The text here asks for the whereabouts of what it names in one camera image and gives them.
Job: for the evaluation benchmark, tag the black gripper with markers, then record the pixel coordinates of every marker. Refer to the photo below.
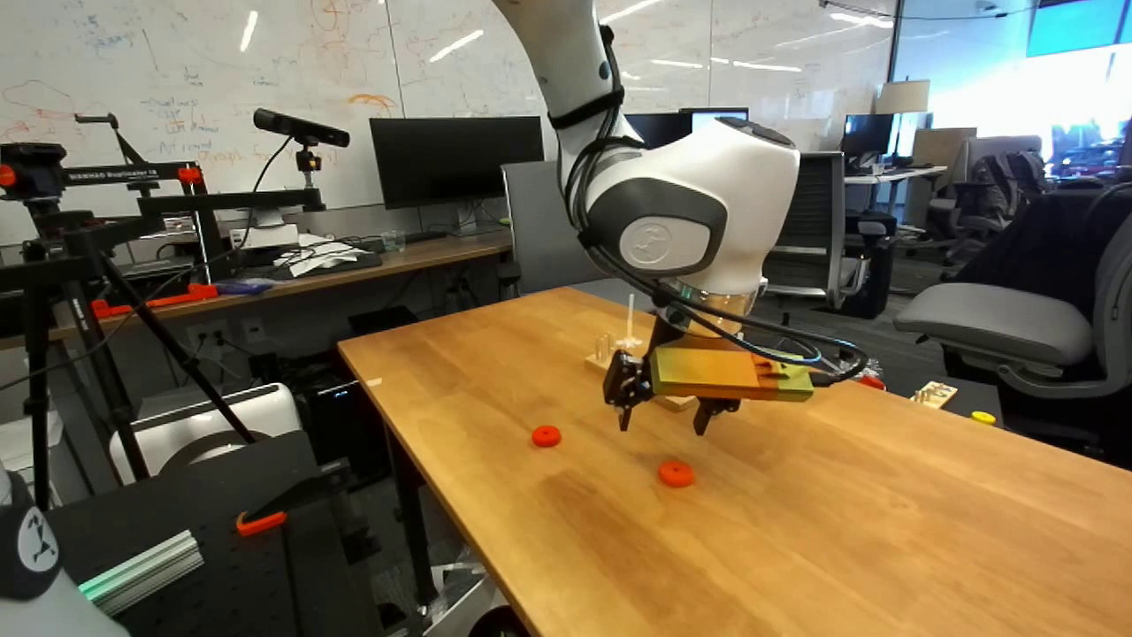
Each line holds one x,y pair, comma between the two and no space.
670,334

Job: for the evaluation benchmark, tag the wooden stand with clear pegs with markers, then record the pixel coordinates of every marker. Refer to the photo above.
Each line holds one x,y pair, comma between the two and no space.
601,358

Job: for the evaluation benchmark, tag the red small object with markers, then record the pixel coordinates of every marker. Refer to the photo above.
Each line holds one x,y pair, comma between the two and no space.
871,379

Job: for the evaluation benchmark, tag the grey office chair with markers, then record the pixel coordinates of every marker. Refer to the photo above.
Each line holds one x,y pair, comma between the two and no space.
1001,320
542,235

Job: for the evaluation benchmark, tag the black mesh office chair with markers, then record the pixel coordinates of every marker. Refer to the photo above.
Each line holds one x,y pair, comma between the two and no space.
814,223

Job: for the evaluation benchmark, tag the tan card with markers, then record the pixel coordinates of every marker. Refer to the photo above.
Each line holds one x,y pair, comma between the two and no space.
930,394

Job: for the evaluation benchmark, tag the black table leg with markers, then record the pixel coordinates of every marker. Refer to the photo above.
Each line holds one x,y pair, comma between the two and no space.
411,517

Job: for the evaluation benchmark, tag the lit computer monitor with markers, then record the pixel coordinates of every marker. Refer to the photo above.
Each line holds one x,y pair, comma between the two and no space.
718,119

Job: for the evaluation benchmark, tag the wooden office desk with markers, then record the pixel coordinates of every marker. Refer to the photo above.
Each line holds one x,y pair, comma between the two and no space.
411,254

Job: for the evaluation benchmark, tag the yellow small object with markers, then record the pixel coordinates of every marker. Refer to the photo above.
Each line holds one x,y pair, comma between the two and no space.
986,417

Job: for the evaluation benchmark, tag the black computer monitor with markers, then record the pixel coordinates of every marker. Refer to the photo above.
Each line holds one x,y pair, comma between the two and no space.
454,161

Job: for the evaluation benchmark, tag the white crumpled papers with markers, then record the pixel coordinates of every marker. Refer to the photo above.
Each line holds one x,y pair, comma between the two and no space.
318,256

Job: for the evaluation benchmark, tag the beige lamp shade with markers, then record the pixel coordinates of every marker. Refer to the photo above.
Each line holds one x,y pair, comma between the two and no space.
902,96

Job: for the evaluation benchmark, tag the orange black bar clamp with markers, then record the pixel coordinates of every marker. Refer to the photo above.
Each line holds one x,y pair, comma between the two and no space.
262,526

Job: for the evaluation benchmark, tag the white box appliance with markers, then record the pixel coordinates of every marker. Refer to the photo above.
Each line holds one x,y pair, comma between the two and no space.
233,411

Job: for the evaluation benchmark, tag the blue small object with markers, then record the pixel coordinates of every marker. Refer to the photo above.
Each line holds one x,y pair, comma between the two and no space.
246,287

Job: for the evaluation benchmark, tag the dark grey cart top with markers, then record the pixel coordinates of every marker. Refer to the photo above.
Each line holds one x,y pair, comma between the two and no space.
178,496

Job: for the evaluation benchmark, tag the red bar clamp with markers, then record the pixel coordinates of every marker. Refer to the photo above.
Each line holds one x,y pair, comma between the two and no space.
153,301

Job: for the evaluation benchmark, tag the aluminium bar with green light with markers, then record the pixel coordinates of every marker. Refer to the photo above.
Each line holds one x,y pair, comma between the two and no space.
143,571

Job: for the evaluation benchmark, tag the black rig with red knobs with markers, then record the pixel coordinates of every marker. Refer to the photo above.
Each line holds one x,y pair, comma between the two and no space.
117,175

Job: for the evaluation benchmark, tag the black cap with logo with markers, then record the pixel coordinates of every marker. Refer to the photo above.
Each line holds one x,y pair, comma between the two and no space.
25,544

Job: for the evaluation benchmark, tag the tan wrist camera box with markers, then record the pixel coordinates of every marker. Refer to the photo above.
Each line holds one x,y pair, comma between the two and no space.
718,373

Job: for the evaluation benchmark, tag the black bar camera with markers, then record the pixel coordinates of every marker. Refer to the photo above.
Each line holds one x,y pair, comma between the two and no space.
303,130

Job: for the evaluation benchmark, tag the blue wall screen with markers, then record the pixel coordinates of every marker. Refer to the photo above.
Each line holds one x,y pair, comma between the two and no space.
1080,24

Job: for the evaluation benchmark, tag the black camera tripod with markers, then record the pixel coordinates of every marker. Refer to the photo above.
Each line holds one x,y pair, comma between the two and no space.
39,354

